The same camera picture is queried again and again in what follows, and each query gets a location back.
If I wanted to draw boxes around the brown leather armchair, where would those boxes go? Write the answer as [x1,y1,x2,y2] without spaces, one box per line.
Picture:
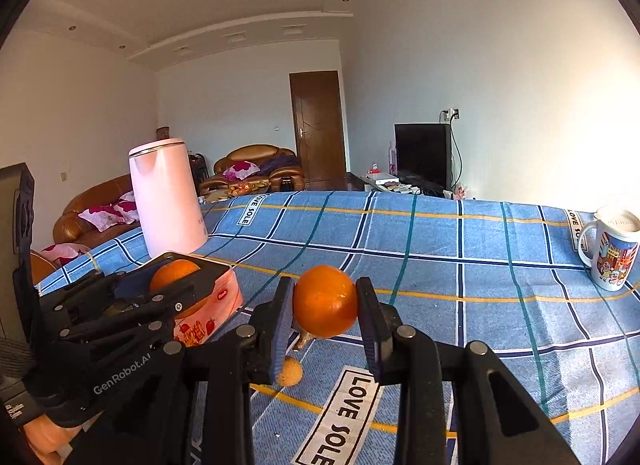
[214,144,306,194]

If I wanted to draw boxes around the black television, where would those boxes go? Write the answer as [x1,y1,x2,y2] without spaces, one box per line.
[394,122,453,191]

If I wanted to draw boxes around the large orange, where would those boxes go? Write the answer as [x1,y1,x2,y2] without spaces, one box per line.
[292,265,360,337]

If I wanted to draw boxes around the dark brown door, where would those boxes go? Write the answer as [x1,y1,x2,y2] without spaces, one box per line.
[289,70,347,183]

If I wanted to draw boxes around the small brownish kumquat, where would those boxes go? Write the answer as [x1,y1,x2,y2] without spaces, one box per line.
[276,357,303,387]

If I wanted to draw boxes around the brown leather sofa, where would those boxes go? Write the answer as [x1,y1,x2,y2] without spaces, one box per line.
[52,174,146,248]

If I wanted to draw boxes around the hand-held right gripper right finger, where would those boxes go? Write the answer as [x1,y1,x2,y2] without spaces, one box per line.
[355,276,583,465]

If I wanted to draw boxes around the pink electric kettle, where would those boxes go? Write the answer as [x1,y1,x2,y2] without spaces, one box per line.
[128,138,209,257]

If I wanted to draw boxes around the medium orange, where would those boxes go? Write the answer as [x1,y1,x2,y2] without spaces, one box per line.
[149,259,211,320]

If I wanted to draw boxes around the person's left hand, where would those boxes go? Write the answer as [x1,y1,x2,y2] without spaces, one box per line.
[22,415,86,465]

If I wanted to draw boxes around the pink metal tin box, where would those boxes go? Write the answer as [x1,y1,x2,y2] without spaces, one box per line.
[145,251,245,348]

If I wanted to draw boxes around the dark red chairs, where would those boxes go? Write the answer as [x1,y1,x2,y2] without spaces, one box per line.
[187,151,210,183]

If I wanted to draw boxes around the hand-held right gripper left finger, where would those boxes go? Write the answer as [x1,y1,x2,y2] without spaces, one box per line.
[115,276,297,465]

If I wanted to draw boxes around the white printed mug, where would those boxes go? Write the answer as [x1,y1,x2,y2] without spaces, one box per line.
[577,206,640,292]

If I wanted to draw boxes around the blue plaid tablecloth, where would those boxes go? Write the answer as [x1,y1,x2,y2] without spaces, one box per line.
[35,190,640,465]

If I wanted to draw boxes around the white pink floral cushion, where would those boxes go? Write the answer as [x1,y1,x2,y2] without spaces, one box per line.
[223,161,261,181]
[79,190,141,232]
[40,243,92,267]

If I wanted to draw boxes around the black power cable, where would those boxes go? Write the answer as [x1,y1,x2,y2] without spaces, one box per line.
[449,118,464,196]

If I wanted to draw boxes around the low television stand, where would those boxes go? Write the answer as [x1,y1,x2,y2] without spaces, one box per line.
[347,170,451,197]

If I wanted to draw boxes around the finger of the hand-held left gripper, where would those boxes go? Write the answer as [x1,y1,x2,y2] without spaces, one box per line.
[37,264,157,317]
[60,282,197,347]

